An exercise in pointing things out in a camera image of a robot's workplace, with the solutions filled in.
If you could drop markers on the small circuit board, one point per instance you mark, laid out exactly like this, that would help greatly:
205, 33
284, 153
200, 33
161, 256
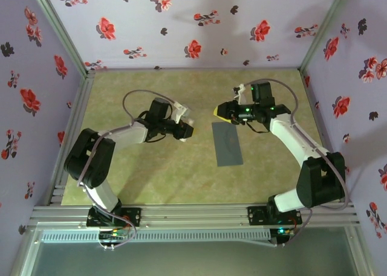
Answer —
113, 235
284, 231

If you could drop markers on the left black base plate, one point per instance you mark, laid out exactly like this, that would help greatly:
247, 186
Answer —
133, 217

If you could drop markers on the aluminium frame leg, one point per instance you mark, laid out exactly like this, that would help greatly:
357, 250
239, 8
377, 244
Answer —
359, 252
25, 252

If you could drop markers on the aluminium side rail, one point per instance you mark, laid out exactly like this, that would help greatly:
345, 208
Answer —
79, 107
314, 107

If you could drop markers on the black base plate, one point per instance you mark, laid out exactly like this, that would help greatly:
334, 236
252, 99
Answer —
133, 217
257, 217

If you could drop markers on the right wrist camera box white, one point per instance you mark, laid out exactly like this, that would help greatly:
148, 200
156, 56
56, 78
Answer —
240, 93

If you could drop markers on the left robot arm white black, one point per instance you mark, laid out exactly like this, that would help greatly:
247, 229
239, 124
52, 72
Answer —
93, 164

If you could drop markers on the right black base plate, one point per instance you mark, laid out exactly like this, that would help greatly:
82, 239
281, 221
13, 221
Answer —
257, 217

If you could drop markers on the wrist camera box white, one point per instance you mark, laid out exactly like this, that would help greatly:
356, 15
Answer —
183, 111
240, 93

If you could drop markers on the long aluminium base rail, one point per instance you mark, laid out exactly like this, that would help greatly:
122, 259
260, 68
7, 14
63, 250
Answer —
193, 215

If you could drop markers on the thin aluminium wall rail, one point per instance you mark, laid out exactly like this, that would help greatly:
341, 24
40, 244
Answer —
211, 69

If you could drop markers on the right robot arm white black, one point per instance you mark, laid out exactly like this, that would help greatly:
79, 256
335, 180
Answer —
314, 179

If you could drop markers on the aluminium corner post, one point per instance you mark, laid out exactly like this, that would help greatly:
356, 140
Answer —
60, 28
326, 28

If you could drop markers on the grey-blue paper envelope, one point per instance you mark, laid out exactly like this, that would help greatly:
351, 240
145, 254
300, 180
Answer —
228, 149

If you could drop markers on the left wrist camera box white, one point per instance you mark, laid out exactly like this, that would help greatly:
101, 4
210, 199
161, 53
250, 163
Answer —
183, 111

